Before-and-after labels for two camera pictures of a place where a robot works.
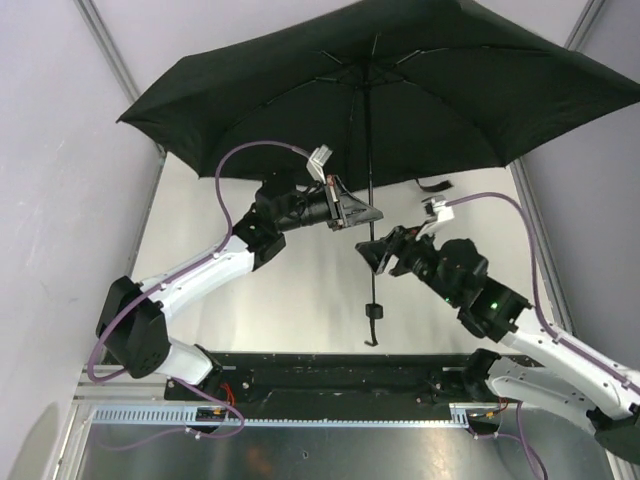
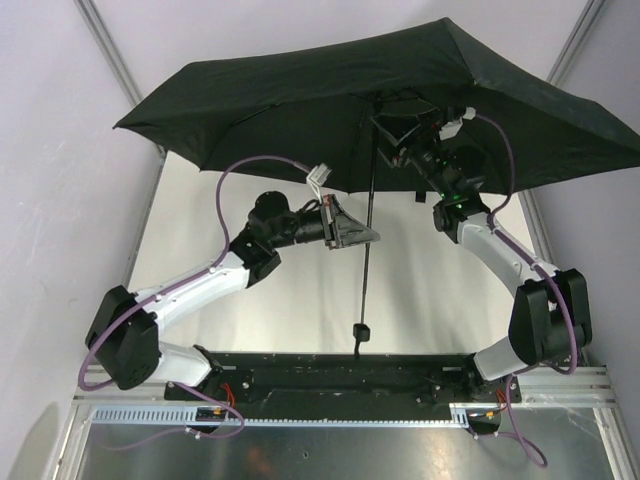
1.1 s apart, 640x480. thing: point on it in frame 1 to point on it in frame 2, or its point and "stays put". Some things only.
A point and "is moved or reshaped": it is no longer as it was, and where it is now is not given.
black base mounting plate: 315,385 stays put
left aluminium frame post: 105,41 stays put
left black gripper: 335,203 to 330,222
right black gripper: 398,252 to 401,145
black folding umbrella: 377,95 is moved or reshaped
